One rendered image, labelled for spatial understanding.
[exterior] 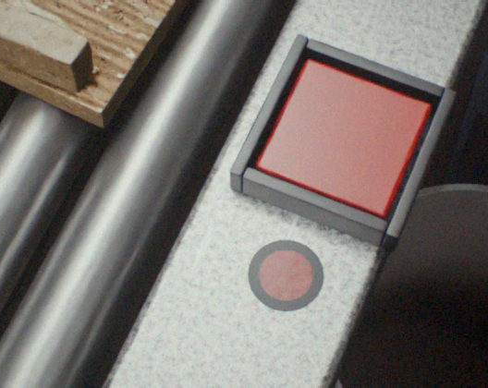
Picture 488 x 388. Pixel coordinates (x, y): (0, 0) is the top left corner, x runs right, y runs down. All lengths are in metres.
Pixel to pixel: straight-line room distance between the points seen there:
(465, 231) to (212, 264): 0.74
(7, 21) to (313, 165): 0.14
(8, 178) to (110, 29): 0.08
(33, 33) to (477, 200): 0.72
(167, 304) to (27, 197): 0.08
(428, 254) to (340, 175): 0.77
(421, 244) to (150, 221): 0.75
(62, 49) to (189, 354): 0.14
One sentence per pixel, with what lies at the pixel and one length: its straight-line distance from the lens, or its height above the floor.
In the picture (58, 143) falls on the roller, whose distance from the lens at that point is 0.48.
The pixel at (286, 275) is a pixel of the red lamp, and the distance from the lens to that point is 0.45.
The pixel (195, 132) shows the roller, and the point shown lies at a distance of 0.48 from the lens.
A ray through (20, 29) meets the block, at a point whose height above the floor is 0.96.
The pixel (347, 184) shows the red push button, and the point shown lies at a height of 0.93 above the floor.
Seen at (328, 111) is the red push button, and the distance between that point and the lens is 0.47.
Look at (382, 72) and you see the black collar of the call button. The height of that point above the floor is 0.93.
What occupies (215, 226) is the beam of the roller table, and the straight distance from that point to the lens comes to 0.45.
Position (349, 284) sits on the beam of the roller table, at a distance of 0.45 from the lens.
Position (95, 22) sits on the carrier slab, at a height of 0.94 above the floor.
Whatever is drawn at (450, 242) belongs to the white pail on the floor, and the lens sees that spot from 1.19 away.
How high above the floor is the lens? 1.33
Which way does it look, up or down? 65 degrees down
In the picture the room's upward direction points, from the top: 1 degrees clockwise
